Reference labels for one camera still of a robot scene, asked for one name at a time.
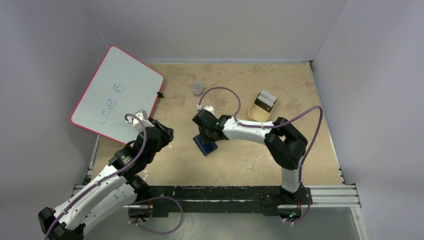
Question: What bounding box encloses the blue leather card holder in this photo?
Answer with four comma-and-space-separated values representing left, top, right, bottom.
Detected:
193, 134, 218, 156

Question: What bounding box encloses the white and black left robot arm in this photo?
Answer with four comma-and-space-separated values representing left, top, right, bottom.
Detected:
38, 110, 174, 240

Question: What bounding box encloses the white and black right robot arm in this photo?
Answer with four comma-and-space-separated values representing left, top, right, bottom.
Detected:
192, 107, 308, 204

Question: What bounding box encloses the beige oval card tray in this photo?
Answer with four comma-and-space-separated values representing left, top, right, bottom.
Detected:
247, 98, 272, 122

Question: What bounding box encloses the stack of credit cards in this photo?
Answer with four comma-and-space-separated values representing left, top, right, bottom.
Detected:
254, 89, 278, 113

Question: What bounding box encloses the small clear plastic cup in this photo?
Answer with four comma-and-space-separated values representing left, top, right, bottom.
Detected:
192, 81, 204, 97

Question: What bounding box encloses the pink framed whiteboard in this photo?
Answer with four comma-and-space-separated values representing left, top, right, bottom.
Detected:
70, 45, 164, 144

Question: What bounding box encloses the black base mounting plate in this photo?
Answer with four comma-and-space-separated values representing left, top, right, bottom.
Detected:
133, 185, 313, 223

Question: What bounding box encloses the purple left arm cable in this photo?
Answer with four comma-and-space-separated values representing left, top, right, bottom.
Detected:
43, 113, 184, 240

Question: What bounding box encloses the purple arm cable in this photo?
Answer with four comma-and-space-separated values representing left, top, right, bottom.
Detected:
43, 113, 184, 240
198, 86, 324, 227

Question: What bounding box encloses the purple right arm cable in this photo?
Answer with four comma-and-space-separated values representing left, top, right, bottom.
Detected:
198, 86, 324, 227

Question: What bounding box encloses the aluminium extrusion rail frame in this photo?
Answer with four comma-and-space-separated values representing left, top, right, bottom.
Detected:
59, 61, 370, 240

